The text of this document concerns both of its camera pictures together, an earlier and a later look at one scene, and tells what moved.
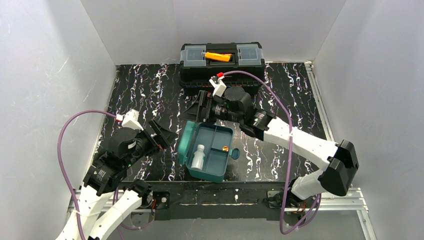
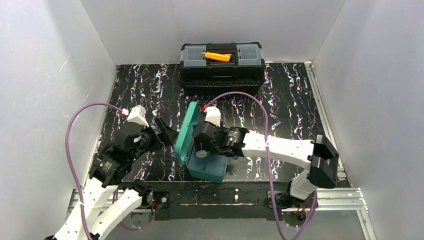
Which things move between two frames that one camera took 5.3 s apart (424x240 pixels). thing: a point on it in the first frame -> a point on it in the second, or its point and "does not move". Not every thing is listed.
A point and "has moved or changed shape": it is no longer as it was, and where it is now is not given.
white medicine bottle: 198,158 has moved or changed shape
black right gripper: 204,105 -> 199,133
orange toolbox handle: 218,56 does not move
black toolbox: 196,71 does not move
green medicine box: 214,138 does not move
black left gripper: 155,134 does not move
